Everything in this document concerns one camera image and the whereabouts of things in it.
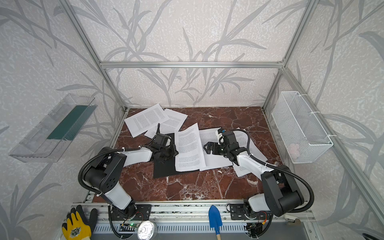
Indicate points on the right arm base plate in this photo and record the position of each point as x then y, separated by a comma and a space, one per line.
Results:
244, 212

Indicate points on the white wire mesh basket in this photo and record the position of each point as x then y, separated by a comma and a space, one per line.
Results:
302, 133

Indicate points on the printed paper stack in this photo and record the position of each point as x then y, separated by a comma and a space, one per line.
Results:
242, 139
213, 159

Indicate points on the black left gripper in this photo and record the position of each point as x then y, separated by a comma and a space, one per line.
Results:
167, 150

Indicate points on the printed paper corner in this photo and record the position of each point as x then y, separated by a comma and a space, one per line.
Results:
146, 120

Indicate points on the black file folder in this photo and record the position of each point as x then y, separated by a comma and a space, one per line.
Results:
165, 169

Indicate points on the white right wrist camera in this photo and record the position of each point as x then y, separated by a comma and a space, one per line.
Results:
219, 135

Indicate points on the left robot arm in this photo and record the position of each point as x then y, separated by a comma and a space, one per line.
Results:
101, 173

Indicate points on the small white beige clip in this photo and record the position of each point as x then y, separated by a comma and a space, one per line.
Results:
292, 220

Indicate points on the blue hand shovel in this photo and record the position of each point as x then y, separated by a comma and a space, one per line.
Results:
215, 220

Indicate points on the aluminium frame rails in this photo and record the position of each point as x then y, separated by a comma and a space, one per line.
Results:
361, 181

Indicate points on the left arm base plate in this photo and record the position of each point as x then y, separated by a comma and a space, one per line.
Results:
135, 213

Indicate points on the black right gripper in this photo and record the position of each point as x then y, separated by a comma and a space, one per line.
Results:
216, 147

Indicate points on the clear plastic wall tray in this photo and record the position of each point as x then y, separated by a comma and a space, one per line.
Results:
48, 141

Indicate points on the yellow black work glove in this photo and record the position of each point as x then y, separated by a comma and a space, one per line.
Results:
77, 226

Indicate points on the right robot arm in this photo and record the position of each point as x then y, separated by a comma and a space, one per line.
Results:
284, 191

